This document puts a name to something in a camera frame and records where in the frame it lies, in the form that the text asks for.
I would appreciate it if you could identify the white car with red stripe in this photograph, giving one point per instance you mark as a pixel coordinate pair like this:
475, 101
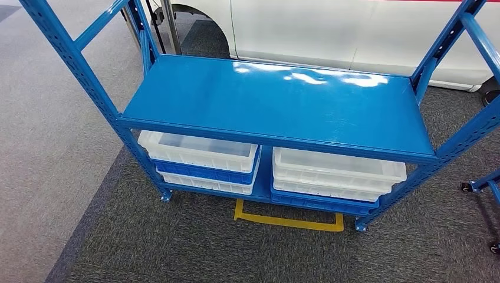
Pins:
312, 31

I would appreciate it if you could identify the white plastic bin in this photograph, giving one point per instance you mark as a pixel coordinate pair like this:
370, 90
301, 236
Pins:
328, 191
207, 186
203, 162
336, 173

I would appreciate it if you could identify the silver metal post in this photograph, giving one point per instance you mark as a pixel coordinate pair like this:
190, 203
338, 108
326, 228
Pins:
171, 27

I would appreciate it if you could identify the thin black pole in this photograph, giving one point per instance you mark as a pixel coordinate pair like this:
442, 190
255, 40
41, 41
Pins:
155, 27

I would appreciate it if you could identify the blue wheeled shelf rack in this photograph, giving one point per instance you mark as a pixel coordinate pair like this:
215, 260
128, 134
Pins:
486, 181

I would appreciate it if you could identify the blue metal shelf rack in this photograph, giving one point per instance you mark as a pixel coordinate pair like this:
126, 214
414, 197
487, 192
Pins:
273, 101

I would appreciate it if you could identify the blue plastic bin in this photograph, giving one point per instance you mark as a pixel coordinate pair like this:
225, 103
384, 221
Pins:
203, 175
320, 205

